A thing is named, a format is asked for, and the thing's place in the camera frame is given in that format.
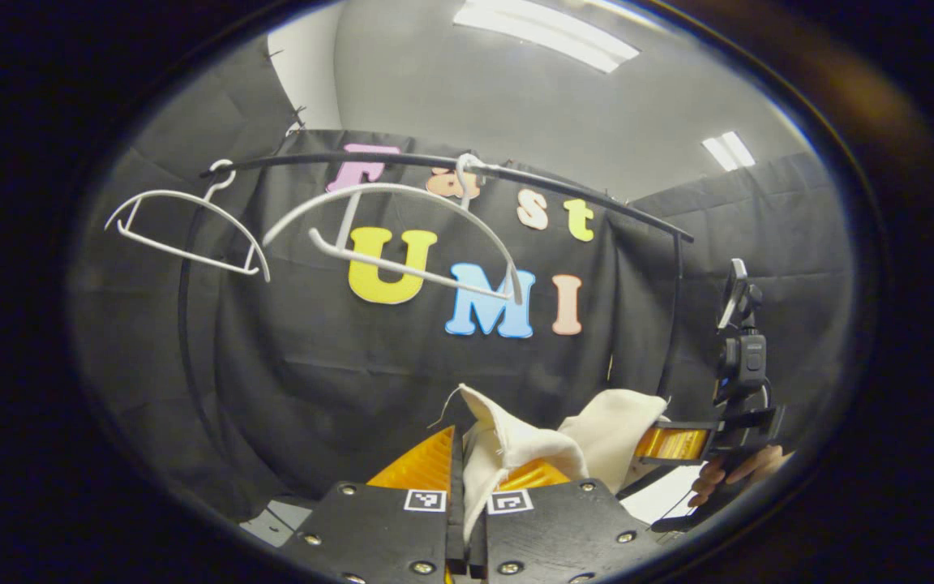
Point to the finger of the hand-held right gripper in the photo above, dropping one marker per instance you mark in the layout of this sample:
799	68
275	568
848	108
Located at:
674	443

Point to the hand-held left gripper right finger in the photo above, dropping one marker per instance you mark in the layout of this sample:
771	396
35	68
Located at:
564	527

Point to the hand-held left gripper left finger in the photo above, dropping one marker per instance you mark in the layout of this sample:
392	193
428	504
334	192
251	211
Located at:
386	527

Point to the cream long-sleeved shirt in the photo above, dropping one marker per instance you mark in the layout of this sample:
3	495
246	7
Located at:
516	442

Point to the white plastic hanger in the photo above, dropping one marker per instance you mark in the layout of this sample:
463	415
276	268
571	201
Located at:
183	253
402	189

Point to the black metal clothes rack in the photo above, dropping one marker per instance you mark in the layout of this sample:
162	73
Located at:
580	200

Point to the white flat board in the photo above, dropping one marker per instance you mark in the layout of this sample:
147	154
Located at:
661	495

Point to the black backdrop cloth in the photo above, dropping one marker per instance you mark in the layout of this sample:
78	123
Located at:
313	381

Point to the ceiling light panel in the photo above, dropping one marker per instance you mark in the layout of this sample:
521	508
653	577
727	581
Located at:
548	32
728	151

